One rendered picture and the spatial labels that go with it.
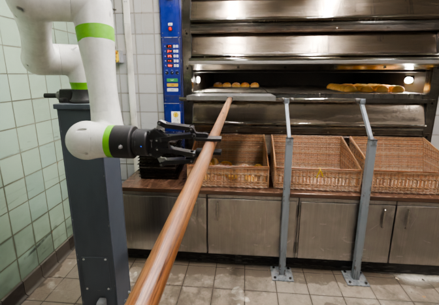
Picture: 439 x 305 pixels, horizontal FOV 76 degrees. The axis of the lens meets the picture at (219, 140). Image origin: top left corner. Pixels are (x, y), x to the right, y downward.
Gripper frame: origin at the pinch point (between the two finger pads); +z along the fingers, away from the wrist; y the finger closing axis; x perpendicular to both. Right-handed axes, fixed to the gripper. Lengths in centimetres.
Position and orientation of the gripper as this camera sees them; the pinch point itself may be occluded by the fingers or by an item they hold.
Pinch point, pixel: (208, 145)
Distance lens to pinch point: 77.1
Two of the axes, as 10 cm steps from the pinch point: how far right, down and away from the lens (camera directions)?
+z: 10.0, 0.4, -0.8
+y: -0.1, 9.6, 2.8
